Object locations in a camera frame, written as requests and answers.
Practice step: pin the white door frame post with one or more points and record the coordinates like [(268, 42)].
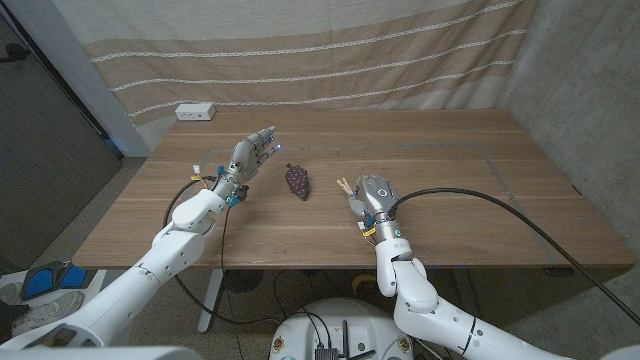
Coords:
[(85, 75)]

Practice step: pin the white robot torso base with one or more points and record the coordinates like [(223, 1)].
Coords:
[(340, 320)]

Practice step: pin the black round fan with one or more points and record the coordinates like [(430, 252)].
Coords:
[(244, 280)]

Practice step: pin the blue and black foot pedal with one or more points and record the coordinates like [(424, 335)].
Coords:
[(45, 280)]

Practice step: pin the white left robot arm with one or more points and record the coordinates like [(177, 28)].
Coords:
[(150, 275)]

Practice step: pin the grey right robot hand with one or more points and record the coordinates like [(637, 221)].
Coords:
[(377, 195)]

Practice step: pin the white table leg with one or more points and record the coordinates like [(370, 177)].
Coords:
[(210, 300)]

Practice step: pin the dark door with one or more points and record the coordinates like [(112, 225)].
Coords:
[(45, 165)]

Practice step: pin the beige striped backdrop cloth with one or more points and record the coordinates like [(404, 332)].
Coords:
[(300, 60)]

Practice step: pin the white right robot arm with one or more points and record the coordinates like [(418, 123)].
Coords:
[(415, 290)]

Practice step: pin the yellow toy banana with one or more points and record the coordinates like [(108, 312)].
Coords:
[(363, 280)]

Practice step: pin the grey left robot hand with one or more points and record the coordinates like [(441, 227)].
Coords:
[(242, 159)]

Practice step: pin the wooden clothespin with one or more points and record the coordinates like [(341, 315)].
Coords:
[(345, 186)]

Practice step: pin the purple toy grape bunch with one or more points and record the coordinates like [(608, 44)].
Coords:
[(297, 181)]

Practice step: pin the white power strip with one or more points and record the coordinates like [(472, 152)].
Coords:
[(195, 111)]

